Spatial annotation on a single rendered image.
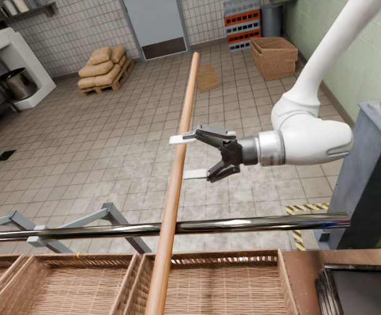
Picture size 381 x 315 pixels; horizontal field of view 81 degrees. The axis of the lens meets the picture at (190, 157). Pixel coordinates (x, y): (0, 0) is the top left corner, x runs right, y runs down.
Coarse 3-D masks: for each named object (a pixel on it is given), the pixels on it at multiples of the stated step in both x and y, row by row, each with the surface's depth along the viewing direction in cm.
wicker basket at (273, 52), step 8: (256, 40) 328; (264, 40) 328; (272, 40) 329; (280, 40) 330; (256, 48) 316; (264, 48) 336; (272, 48) 337; (296, 48) 290; (264, 56) 292; (272, 56) 292; (280, 56) 293; (288, 56) 293; (296, 56) 294; (272, 64) 300; (280, 64) 300
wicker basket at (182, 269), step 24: (144, 264) 90; (192, 264) 97; (216, 264) 96; (240, 264) 95; (264, 264) 93; (144, 288) 89; (192, 288) 93; (216, 288) 91; (240, 288) 89; (264, 288) 87; (288, 288) 70; (144, 312) 87; (168, 312) 89; (192, 312) 87; (216, 312) 85; (240, 312) 83; (264, 312) 82; (288, 312) 77
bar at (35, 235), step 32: (0, 224) 94; (32, 224) 106; (64, 224) 68; (128, 224) 52; (160, 224) 50; (192, 224) 48; (224, 224) 46; (256, 224) 45; (288, 224) 44; (320, 224) 42
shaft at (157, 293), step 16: (192, 64) 106; (192, 80) 94; (192, 96) 85; (176, 160) 59; (176, 176) 55; (176, 192) 52; (176, 208) 49; (160, 240) 44; (160, 256) 41; (160, 272) 39; (160, 288) 37; (160, 304) 36
